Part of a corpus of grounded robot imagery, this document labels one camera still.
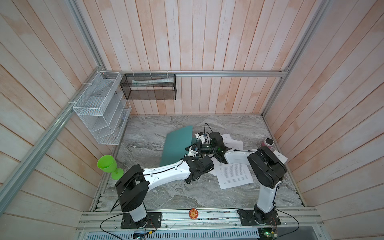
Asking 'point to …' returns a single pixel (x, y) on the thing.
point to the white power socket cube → (281, 157)
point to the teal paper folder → (175, 144)
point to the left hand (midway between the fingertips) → (183, 165)
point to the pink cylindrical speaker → (268, 142)
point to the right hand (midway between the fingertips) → (185, 150)
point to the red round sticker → (193, 213)
